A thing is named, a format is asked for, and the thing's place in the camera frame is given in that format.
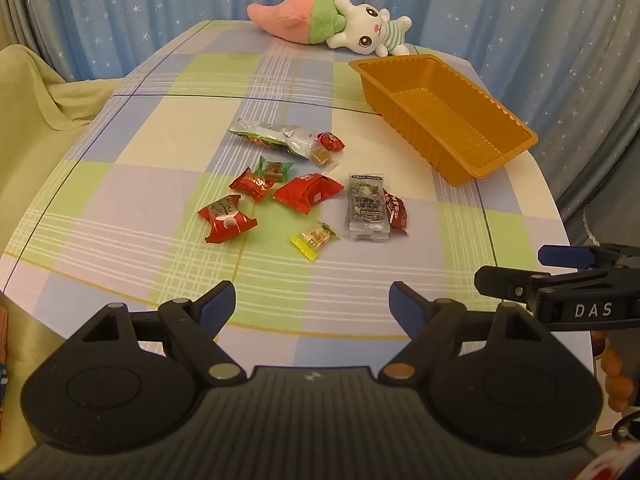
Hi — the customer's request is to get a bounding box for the red packet white circle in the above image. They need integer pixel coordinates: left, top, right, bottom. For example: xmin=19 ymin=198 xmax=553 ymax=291
xmin=197 ymin=195 xmax=259 ymax=245

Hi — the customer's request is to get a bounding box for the large red snack packet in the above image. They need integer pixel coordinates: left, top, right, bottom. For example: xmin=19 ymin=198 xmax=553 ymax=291
xmin=272 ymin=172 xmax=346 ymax=216

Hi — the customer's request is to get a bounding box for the silver green snack packet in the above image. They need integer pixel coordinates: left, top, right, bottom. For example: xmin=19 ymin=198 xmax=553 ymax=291
xmin=228 ymin=118 xmax=317 ymax=161

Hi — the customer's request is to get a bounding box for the blue star curtain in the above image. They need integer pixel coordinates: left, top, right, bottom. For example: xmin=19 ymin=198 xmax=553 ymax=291
xmin=0 ymin=0 xmax=640 ymax=211

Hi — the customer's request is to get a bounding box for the white rabbit pink plush toy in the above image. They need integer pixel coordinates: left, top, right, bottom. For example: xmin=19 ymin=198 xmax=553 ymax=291
xmin=246 ymin=0 xmax=413 ymax=57

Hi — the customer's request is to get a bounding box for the pale green cloth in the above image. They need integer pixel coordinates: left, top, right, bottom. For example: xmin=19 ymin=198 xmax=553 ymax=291
xmin=0 ymin=45 xmax=126 ymax=361

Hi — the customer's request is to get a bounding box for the grey lace-trimmed curtain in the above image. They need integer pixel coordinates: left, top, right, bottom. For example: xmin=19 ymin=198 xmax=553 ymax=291
xmin=552 ymin=75 xmax=640 ymax=248

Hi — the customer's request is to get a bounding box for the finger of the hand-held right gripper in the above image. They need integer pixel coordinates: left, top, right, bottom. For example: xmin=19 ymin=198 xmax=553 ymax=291
xmin=474 ymin=264 xmax=621 ymax=304
xmin=539 ymin=242 xmax=640 ymax=272

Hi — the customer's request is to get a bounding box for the green candy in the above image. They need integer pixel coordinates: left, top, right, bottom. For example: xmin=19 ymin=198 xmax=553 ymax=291
xmin=254 ymin=156 xmax=295 ymax=184

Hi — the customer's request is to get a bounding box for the person's right hand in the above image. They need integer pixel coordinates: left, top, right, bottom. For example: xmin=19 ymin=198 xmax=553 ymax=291
xmin=600 ymin=346 xmax=635 ymax=411

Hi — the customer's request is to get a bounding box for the black cable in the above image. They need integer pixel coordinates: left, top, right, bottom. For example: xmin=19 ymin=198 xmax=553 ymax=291
xmin=610 ymin=407 xmax=640 ymax=443

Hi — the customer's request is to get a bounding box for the brown caramel candy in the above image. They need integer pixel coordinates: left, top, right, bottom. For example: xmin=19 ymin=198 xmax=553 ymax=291
xmin=307 ymin=146 xmax=337 ymax=167

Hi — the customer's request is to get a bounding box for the gold plastic tray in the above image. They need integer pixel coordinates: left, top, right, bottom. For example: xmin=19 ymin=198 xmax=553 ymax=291
xmin=348 ymin=54 xmax=539 ymax=187

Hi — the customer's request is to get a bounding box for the small red candy packet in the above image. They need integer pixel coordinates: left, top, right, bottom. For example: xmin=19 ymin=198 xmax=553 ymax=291
xmin=228 ymin=167 xmax=277 ymax=204

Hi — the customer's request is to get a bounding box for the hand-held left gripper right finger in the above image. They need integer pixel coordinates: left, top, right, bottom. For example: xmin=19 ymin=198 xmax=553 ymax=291
xmin=377 ymin=281 xmax=556 ymax=386

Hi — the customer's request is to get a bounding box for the round red candy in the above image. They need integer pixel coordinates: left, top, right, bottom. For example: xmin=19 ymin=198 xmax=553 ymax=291
xmin=317 ymin=130 xmax=346 ymax=152

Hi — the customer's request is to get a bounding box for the yellow candy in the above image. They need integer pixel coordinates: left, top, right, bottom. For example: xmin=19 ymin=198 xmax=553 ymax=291
xmin=291 ymin=221 xmax=341 ymax=263

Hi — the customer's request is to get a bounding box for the clear dark snack packet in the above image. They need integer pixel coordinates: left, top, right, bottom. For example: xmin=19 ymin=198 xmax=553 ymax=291
xmin=347 ymin=172 xmax=392 ymax=242

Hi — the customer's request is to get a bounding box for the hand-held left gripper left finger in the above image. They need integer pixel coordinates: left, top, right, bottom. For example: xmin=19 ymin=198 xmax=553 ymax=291
xmin=70 ymin=281 xmax=248 ymax=386

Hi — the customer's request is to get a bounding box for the red white printed cloth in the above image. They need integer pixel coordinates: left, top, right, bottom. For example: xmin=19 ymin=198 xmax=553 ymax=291
xmin=582 ymin=452 xmax=640 ymax=480

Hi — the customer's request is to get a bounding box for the dark red snack packet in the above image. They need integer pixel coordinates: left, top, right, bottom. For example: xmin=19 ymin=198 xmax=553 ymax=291
xmin=382 ymin=187 xmax=409 ymax=236

